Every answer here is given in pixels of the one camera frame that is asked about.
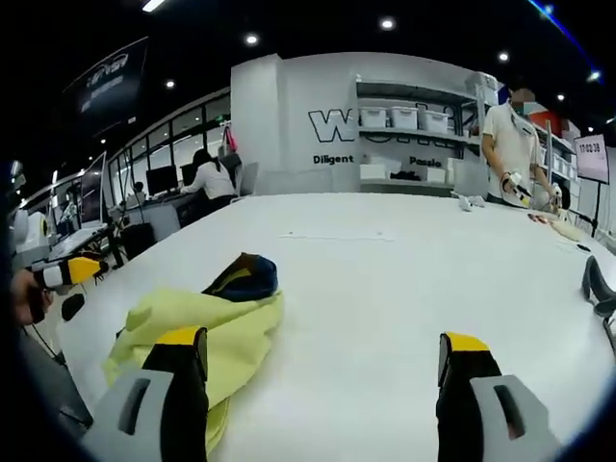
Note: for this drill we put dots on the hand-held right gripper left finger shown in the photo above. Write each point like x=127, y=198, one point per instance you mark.
x=163, y=409

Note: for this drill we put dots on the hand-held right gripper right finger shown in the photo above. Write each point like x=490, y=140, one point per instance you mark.
x=481, y=414

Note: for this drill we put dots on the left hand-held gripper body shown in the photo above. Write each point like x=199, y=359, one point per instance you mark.
x=29, y=236

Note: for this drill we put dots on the light yellow garment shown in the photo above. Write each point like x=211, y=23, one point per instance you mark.
x=231, y=332

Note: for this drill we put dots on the person's left hand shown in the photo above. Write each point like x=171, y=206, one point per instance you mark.
x=29, y=296

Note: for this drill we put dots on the small black oval object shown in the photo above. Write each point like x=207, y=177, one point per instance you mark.
x=72, y=307

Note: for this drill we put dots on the large silver monitor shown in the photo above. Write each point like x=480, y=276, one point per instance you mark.
x=92, y=192

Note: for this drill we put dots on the black computer monitor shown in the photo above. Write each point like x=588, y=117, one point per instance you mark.
x=188, y=174
x=161, y=180

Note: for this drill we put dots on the dark blue cloth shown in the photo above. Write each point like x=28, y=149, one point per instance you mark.
x=250, y=279

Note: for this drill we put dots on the dark hanging banner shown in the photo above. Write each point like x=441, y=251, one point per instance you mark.
x=108, y=86

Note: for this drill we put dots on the dark grey folded item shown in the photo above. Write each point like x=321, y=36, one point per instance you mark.
x=594, y=286

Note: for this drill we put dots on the white office chair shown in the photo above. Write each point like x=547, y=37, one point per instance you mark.
x=249, y=179

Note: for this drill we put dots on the cream cloth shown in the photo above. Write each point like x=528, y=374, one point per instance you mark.
x=563, y=227

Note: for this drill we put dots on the pink hanging bag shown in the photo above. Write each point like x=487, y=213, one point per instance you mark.
x=231, y=139

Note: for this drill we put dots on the small white object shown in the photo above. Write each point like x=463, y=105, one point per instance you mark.
x=468, y=203

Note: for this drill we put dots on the shelf with white boxes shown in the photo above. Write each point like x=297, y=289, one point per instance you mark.
x=558, y=154

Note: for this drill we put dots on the screen on stand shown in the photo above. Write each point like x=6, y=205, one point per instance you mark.
x=592, y=156

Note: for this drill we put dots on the grey metal shelf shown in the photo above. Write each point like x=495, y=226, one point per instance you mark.
x=414, y=139

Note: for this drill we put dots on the white storage box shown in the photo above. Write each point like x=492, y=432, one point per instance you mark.
x=407, y=118
x=375, y=117
x=439, y=120

